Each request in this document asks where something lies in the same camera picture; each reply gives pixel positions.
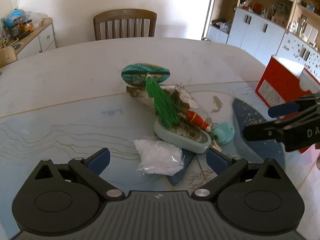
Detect teal round case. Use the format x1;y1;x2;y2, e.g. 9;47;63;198
212;122;235;145

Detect grey correction tape dispenser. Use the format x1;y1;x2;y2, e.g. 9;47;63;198
153;116;212;154

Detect orange carrot charm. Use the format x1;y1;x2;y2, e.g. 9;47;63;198
185;110;212;133

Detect white crystal bag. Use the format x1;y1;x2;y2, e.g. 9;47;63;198
133;139;184;176

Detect green tassel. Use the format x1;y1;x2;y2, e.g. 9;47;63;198
145;74;180;128

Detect teal embroidered sachet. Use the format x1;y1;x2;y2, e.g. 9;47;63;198
121;63;170;87

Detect red white cardboard box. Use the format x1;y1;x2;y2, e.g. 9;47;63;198
255;57;319;153

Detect white drawer sideboard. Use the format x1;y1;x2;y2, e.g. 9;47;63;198
1;17;56;68

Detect wooden slat-back chair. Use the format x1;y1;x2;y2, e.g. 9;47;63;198
93;9;157;41

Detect white wall cabinet unit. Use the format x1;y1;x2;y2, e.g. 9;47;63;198
202;0;319;78

